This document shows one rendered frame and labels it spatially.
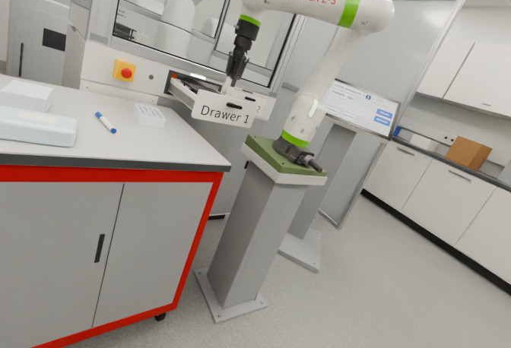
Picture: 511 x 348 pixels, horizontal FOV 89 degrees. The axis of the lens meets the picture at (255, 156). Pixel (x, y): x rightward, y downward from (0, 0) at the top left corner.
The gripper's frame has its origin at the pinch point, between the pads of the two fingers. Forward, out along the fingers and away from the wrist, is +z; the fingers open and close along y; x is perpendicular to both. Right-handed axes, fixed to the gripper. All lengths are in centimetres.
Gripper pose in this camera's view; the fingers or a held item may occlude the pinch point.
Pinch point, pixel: (229, 86)
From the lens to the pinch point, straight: 118.2
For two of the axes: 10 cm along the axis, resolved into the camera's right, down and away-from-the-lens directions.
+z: -3.4, 8.9, 2.9
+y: 5.7, 4.4, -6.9
